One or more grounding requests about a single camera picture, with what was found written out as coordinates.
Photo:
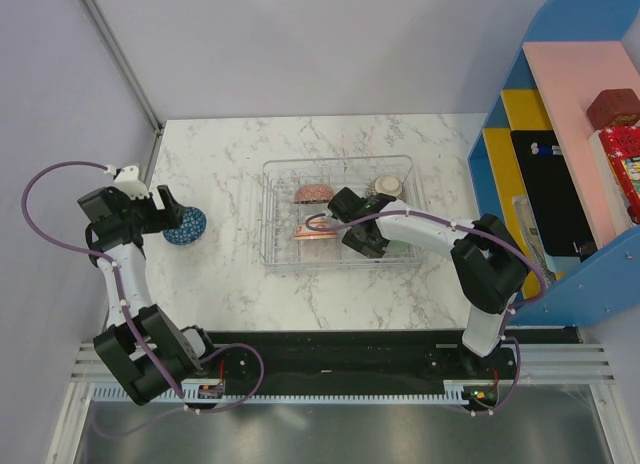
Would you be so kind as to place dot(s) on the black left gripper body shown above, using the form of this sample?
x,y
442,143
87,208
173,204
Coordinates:
x,y
143,215

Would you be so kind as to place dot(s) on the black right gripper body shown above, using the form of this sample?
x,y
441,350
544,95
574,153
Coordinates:
x,y
353,241

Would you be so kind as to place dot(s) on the blue triangle pattern bowl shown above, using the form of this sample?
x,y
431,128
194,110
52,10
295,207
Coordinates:
x,y
192,228

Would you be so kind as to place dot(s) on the brown lattice pattern bowl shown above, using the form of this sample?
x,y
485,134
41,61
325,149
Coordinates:
x,y
389,185

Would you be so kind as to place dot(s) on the orange white floral bowl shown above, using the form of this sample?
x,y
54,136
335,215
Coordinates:
x,y
320,231

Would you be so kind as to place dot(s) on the red floral pattern bowl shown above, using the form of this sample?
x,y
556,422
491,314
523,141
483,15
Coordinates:
x,y
313,194

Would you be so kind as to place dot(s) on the pale green glazed bowl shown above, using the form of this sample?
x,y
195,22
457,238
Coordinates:
x,y
398,248

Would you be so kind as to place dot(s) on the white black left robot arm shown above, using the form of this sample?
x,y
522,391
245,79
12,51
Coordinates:
x,y
143,349

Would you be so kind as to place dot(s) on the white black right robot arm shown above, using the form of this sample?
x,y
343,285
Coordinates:
x,y
490,266

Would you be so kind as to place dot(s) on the black board with markers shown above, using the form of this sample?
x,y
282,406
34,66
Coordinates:
x,y
557,210

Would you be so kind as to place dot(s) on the blue toy shelf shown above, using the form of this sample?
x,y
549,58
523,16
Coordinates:
x,y
572,50

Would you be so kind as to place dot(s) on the red christmas tin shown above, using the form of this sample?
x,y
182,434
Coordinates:
x,y
621,147

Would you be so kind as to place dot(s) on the dark red box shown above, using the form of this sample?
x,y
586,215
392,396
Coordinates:
x,y
614,108

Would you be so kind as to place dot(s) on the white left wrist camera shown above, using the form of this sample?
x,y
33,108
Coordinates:
x,y
127,180

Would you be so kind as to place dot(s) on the clear wire dish rack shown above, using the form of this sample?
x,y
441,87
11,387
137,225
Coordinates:
x,y
280,216

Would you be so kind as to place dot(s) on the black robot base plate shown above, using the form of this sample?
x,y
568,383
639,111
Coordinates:
x,y
407,359

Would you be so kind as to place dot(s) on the white slotted cable duct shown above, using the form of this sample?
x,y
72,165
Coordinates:
x,y
280,391

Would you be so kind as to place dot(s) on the aluminium corner post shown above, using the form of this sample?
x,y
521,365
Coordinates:
x,y
125,69

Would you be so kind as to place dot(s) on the aluminium rail frame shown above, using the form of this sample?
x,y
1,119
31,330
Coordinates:
x,y
564,408

